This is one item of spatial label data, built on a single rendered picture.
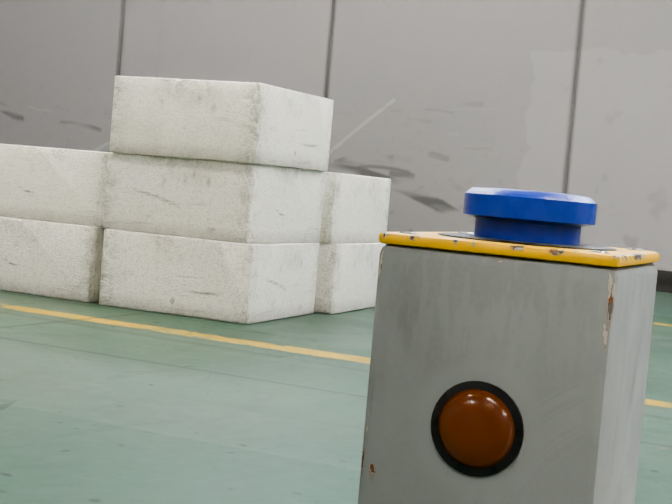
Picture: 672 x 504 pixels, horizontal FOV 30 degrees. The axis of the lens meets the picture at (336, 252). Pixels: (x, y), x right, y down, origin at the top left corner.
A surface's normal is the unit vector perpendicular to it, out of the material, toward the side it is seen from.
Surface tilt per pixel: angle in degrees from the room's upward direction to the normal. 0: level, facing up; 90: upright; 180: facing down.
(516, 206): 90
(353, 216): 90
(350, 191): 90
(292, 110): 90
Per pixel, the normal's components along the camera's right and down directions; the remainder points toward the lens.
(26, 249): -0.41, 0.01
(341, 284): 0.93, 0.10
